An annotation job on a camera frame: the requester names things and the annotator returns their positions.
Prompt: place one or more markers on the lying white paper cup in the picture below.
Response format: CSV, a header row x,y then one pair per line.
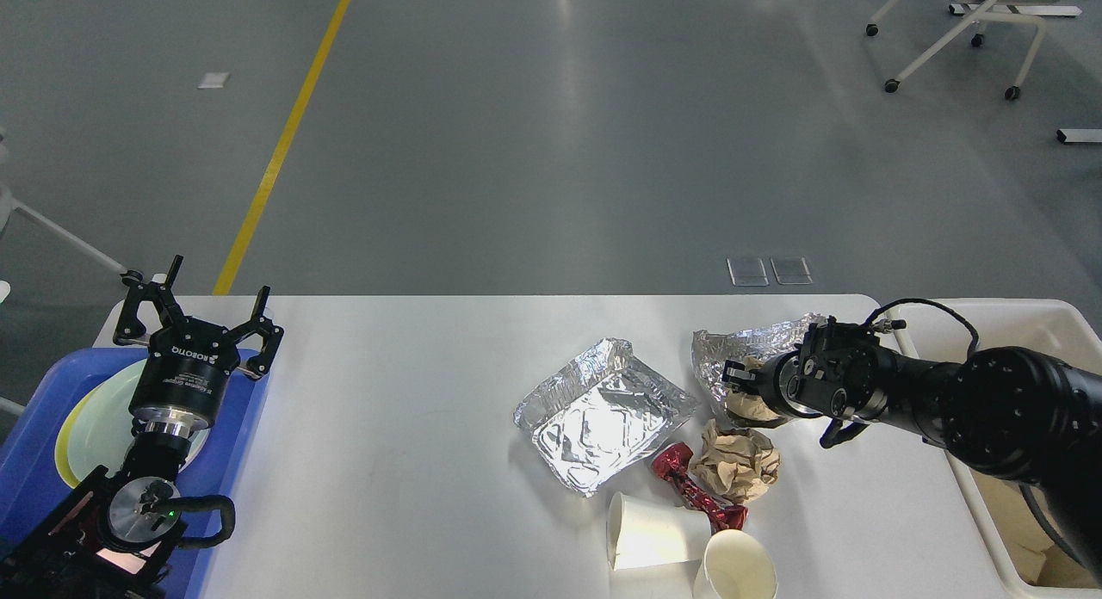
x,y
641,534

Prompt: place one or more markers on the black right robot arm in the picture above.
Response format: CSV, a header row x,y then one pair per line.
x,y
1010,413

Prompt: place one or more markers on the yellow plate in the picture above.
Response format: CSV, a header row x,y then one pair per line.
x,y
80,445

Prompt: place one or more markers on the red foil wrapper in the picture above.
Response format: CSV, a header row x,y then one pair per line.
x,y
672,465

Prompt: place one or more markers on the aluminium foil tray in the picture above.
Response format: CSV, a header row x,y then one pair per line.
x,y
708,353
605,410

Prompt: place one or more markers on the flat aluminium foil tray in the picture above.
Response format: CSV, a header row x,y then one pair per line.
x,y
605,410

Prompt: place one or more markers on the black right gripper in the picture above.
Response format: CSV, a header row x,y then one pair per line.
x,y
775,382

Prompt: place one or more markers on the left floor socket cover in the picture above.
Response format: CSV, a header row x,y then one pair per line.
x,y
748,272

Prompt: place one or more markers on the brown paper sheet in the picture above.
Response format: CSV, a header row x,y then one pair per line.
x,y
1037,559

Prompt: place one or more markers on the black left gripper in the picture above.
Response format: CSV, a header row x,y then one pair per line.
x,y
185,379

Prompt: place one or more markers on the right floor socket cover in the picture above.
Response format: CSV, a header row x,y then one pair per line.
x,y
792,271

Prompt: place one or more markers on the crumpled brown paper ball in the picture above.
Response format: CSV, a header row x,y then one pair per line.
x,y
738,464

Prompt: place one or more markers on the floor socket cover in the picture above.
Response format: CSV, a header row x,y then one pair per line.
x,y
792,271
748,272

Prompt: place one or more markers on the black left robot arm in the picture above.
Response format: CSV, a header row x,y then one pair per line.
x,y
113,535

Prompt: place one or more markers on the white chair leg left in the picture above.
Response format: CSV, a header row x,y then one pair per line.
x,y
11,206

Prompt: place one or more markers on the upright white paper cup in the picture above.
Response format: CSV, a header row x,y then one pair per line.
x,y
735,565

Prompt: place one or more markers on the mint green plate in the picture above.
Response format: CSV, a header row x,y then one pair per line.
x,y
118,431

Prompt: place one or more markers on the white metal bar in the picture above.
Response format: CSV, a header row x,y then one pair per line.
x,y
1078,136

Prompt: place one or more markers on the beige plastic bin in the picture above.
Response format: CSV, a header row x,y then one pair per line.
x,y
1048,326

